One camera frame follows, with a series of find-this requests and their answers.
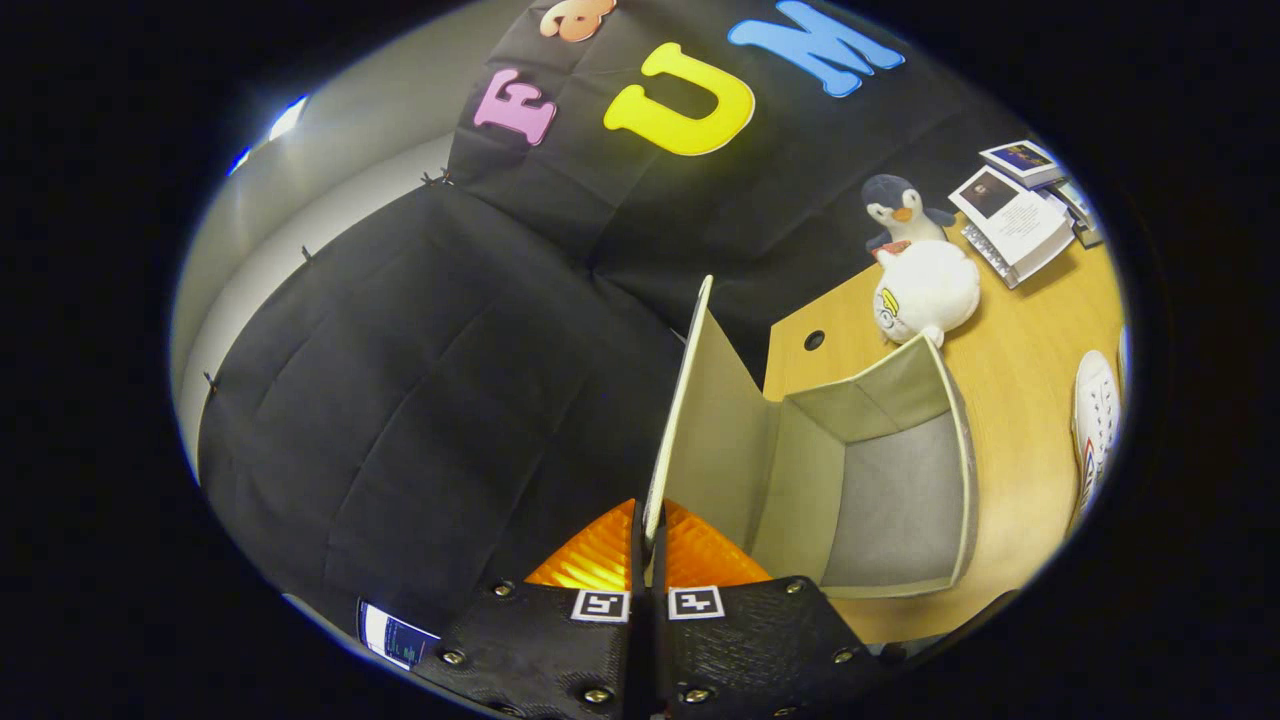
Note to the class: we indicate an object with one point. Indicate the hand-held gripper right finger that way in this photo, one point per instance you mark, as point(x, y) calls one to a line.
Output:
point(760, 650)

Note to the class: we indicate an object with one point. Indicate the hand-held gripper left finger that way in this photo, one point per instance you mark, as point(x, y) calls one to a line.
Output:
point(540, 650)

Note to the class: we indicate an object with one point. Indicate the beige fabric storage box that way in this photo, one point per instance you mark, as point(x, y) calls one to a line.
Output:
point(900, 480)

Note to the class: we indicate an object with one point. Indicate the blue white screen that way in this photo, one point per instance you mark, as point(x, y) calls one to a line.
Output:
point(395, 635)

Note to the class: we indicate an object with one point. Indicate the white round plush toy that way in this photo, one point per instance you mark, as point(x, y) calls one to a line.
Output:
point(930, 285)

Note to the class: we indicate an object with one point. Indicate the grey white penguin plush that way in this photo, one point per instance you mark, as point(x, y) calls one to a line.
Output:
point(900, 210)

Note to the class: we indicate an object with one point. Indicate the white book with dark photo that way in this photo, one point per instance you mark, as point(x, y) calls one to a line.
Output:
point(1020, 225)

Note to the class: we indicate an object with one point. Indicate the teal cover book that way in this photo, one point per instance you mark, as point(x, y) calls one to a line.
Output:
point(1075, 203)

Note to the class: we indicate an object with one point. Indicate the blue cover book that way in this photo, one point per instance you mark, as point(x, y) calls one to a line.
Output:
point(1020, 158)

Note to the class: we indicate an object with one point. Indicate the large ceiling light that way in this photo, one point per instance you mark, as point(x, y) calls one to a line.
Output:
point(286, 118)

